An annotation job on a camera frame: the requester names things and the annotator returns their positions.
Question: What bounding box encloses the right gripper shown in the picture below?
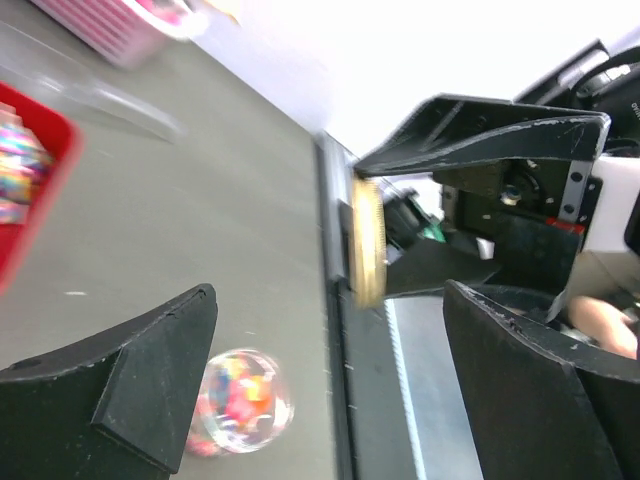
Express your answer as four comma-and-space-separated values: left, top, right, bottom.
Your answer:
355, 94, 611, 297

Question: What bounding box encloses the round cream jar lid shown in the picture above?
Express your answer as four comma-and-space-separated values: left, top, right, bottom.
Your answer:
349, 177, 386, 308

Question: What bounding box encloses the clear plastic scoop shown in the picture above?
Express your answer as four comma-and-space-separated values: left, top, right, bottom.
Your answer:
1, 23, 185, 143

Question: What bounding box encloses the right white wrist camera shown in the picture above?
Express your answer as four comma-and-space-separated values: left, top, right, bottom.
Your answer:
545, 155, 639, 322

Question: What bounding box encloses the white basket of clothes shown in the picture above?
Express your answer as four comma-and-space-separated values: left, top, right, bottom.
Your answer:
29, 0, 241, 69

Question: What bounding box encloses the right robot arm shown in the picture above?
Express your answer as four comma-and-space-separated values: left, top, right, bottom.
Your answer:
349, 43, 639, 306

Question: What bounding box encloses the red tray of swirl lollipops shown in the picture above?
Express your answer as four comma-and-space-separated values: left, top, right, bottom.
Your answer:
1, 83, 83, 290

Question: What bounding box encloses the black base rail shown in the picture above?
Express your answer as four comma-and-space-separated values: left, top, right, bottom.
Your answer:
314, 133, 419, 479

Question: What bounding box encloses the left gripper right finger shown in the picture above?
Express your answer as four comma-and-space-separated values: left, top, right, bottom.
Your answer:
443, 281, 639, 479

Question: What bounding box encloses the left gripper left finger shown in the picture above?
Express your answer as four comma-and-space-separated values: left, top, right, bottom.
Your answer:
1, 284, 218, 480

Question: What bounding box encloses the clear glass jar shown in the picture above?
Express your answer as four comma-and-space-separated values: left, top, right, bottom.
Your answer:
185, 349, 295, 458

